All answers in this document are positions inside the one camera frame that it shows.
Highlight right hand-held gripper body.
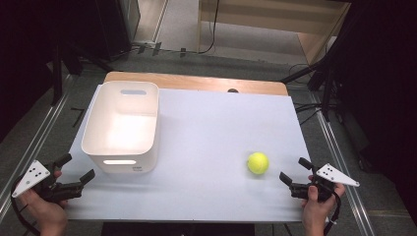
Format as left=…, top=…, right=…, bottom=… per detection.
left=289, top=162, right=361, bottom=203

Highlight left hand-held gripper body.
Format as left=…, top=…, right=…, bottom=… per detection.
left=11, top=159, right=84, bottom=204

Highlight yellow tennis ball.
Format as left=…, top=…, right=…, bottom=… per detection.
left=246, top=151, right=270, bottom=175

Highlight white plastic storage bin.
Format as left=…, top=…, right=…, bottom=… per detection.
left=81, top=81, right=160, bottom=174

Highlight person's right hand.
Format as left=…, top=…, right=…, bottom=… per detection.
left=301, top=175, right=346, bottom=228

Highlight person's left hand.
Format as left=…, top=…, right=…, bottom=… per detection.
left=18, top=170, right=69, bottom=234

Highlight white table cover sheet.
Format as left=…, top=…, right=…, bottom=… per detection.
left=66, top=86, right=312, bottom=224

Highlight black metal stand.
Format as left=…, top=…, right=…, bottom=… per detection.
left=49, top=38, right=66, bottom=106

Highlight black tripod stand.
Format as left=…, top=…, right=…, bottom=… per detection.
left=279, top=0, right=358, bottom=123

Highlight black cabinet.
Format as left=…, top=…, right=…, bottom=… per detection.
left=92, top=0, right=142, bottom=63

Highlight light wooden shelf unit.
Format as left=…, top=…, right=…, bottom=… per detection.
left=197, top=0, right=352, bottom=66

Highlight metal floor rail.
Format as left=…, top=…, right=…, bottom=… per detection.
left=308, top=92, right=376, bottom=236
left=0, top=74, right=74, bottom=224

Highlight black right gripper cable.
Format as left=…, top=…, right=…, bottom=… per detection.
left=324, top=191, right=342, bottom=236

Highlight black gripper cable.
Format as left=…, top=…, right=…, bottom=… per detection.
left=324, top=191, right=342, bottom=236
left=10, top=178, right=42, bottom=236

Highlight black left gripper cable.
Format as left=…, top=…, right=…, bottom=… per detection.
left=10, top=178, right=42, bottom=236

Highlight black floor cables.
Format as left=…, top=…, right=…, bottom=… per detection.
left=288, top=63, right=330, bottom=126

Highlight black hanging cable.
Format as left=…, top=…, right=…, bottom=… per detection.
left=196, top=0, right=220, bottom=55

